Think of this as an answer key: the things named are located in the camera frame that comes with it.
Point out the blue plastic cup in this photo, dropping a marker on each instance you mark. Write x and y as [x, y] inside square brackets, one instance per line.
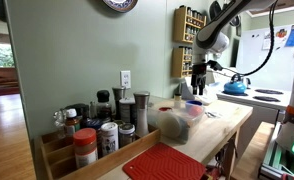
[193, 102]

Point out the clear glass bottle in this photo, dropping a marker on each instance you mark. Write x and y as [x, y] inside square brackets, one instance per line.
[59, 121]

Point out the red plastic cup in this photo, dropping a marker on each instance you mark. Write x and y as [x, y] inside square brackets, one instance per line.
[165, 109]

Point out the white fridge paper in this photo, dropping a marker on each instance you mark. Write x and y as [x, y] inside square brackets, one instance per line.
[266, 43]

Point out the red silicone mat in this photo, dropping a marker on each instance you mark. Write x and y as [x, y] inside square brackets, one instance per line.
[163, 165]

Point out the dark hanging pan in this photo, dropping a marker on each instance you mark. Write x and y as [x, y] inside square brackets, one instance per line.
[214, 9]

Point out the grey round tin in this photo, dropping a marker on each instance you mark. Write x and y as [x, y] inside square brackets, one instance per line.
[126, 110]

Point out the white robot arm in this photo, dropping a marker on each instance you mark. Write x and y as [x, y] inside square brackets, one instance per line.
[217, 41]

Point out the black cap glass bottle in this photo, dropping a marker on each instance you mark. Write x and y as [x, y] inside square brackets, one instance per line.
[103, 100]

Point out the black stove burner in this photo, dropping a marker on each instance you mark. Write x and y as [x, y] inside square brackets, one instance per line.
[240, 94]
[269, 91]
[266, 98]

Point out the wooden spice tray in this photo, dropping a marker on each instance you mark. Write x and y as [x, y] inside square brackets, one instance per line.
[127, 151]

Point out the orange plastic cup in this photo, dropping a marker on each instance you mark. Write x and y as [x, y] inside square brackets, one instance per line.
[196, 110]

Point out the orange white fridge flyer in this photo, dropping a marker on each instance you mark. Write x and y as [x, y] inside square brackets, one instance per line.
[281, 35]

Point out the white refrigerator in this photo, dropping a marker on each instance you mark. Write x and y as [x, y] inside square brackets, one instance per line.
[257, 63]

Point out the blue kettle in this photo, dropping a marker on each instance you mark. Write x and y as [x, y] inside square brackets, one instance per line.
[234, 88]

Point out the small clear spice jar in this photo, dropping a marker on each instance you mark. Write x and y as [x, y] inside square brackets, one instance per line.
[177, 100]

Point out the white round plastic lid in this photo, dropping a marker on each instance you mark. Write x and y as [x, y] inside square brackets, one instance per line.
[170, 126]

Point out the white stove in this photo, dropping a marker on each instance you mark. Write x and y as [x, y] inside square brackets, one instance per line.
[247, 100]

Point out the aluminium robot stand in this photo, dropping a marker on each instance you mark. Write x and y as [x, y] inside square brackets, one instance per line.
[270, 166]

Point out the blue fridge flyer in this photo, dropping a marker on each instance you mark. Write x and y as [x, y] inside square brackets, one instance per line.
[293, 35]

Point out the white cap orange label bottle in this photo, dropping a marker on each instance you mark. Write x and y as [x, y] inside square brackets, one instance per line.
[71, 121]

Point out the small silver lid jar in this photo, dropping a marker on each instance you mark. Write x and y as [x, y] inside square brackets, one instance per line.
[126, 135]

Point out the steel top white grinder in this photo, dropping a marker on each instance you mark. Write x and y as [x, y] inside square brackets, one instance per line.
[142, 113]

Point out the white spice shaker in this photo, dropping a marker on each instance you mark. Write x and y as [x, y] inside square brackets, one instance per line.
[109, 138]

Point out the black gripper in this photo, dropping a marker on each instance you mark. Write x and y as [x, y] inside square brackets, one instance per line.
[199, 70]

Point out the clear plastic case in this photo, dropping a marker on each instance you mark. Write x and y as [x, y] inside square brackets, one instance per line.
[183, 125]

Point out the dark jar black lid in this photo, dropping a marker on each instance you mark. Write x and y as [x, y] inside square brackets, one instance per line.
[78, 111]

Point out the steel top dark grinder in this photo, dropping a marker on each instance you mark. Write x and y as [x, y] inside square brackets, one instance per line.
[118, 93]

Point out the white wall outlet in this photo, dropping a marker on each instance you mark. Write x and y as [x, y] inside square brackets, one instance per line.
[125, 79]

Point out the wooden spice rack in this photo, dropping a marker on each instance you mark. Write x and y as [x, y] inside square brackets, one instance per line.
[178, 63]
[179, 25]

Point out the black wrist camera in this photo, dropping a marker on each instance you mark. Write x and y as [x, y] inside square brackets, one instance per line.
[213, 65]

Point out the brown sofa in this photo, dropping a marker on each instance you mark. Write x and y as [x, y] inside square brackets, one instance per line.
[2, 78]

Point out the red lid spice jar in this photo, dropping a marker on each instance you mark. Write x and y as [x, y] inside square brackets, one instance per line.
[85, 146]

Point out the decorative wall plate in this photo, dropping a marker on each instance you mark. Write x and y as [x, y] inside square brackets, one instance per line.
[120, 5]

